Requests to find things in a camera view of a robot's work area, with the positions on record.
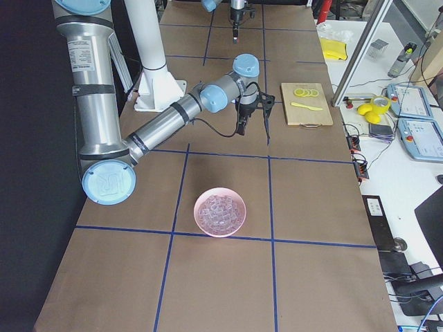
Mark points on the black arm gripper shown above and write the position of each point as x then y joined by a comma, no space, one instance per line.
235,16

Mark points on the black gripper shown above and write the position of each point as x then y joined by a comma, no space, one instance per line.
246,111

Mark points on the pile of clear ice cubes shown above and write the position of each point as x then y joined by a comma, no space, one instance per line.
220,215

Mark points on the top lemon slice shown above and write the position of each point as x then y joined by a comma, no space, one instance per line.
299,92

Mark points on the bamboo cutting board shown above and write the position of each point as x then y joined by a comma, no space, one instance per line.
303,117

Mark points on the yellow plastic knife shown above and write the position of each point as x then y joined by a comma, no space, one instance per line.
304,106

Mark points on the pink bowl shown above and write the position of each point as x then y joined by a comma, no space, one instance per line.
220,191

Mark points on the yellow cloth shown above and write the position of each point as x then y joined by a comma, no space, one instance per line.
333,49

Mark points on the yellow lemon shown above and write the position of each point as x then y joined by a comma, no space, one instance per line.
367,111

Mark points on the yellow tape roll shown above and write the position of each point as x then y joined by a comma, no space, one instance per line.
380,104

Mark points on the upper teach pendant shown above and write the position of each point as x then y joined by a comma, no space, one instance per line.
409,101

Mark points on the teach pendant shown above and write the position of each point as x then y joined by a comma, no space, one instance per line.
422,139
409,101

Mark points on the lower teach pendant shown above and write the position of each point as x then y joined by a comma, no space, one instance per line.
422,139

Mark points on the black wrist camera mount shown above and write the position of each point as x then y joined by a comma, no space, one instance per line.
267,101

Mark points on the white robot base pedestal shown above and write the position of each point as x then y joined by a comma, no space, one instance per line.
158,89

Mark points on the aluminium frame post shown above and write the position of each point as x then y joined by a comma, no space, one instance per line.
381,7

